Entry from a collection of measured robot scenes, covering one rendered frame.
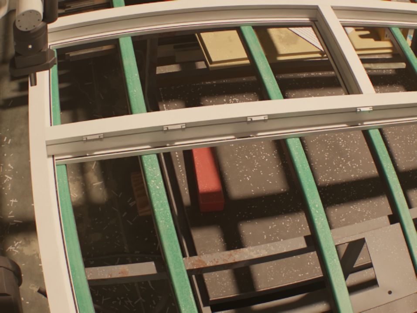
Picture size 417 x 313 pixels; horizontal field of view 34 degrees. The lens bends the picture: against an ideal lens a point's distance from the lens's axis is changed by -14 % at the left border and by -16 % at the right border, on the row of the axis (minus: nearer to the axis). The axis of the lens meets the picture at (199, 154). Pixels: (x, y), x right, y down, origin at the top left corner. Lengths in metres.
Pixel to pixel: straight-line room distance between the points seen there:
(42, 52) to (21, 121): 1.45
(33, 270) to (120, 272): 1.01
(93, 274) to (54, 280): 0.16
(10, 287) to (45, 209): 0.80
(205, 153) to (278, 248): 0.49
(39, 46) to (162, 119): 0.38
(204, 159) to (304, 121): 0.36
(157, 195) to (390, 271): 0.59
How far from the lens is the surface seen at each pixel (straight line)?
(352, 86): 1.96
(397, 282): 1.67
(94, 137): 1.71
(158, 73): 2.30
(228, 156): 2.13
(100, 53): 2.81
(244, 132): 1.80
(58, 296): 1.47
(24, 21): 1.49
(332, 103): 1.83
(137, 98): 1.88
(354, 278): 1.99
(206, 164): 2.05
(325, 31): 2.11
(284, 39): 2.43
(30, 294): 2.55
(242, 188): 2.06
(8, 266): 2.41
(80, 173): 2.83
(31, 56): 1.61
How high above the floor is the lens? 2.23
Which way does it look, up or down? 51 degrees down
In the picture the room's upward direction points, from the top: 5 degrees clockwise
